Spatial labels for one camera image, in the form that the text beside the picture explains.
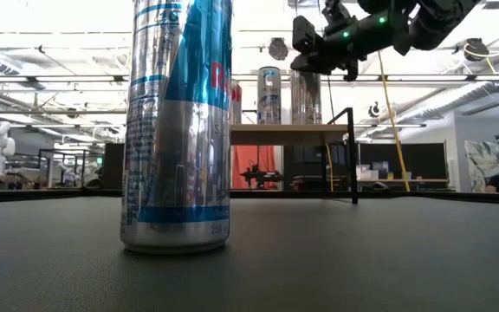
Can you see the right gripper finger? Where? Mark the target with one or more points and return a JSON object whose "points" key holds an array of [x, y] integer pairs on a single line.
{"points": [[306, 63]]}

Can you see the slim silver can red text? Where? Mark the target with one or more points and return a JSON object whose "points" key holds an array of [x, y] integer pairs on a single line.
{"points": [[306, 102]]}

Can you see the slim Celsius can blue print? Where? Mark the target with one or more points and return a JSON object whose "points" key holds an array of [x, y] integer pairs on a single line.
{"points": [[268, 97]]}

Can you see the Diet Coke can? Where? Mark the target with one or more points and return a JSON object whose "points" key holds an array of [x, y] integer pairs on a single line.
{"points": [[236, 104]]}

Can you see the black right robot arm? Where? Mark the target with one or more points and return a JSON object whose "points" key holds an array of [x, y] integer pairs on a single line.
{"points": [[440, 19]]}

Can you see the wooden shelf with black legs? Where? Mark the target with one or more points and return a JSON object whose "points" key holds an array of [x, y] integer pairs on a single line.
{"points": [[293, 133]]}

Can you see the long ceiling light strip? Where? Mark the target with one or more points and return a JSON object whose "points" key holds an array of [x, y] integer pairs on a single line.
{"points": [[427, 78]]}

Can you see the orange red panel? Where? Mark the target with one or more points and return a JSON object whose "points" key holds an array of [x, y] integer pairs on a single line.
{"points": [[249, 158]]}

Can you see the small black device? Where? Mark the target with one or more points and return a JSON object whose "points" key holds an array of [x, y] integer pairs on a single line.
{"points": [[261, 176]]}

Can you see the black partition panel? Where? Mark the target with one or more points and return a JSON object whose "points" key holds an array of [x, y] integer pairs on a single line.
{"points": [[423, 160]]}

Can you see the sugarfree Red Bull can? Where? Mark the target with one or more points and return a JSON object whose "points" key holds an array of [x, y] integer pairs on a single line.
{"points": [[176, 130]]}

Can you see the white blue patterned sheet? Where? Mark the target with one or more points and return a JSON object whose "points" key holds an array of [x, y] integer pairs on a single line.
{"points": [[487, 158]]}

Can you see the black table mat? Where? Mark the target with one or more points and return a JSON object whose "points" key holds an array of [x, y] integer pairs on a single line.
{"points": [[319, 260]]}

